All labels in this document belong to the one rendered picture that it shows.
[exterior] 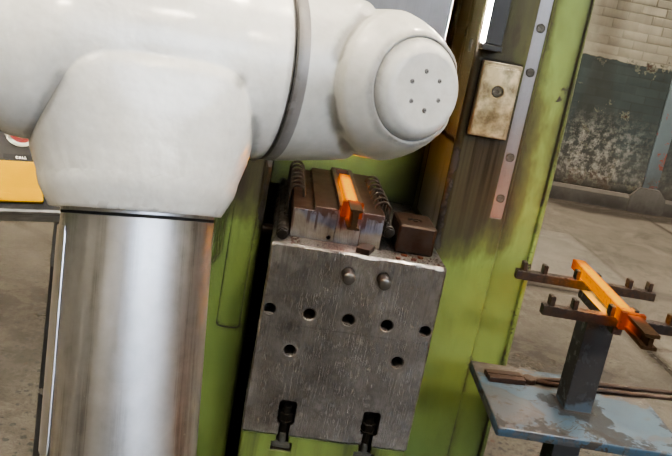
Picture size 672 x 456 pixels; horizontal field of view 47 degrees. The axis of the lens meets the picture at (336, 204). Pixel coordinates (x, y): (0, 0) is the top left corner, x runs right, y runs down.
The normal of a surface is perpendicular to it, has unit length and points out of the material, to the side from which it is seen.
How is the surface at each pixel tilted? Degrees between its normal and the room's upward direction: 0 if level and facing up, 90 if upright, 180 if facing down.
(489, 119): 90
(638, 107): 90
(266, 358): 90
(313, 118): 112
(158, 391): 74
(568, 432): 0
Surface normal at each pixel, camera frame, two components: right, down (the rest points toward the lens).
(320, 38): 0.29, -0.15
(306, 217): 0.05, 0.25
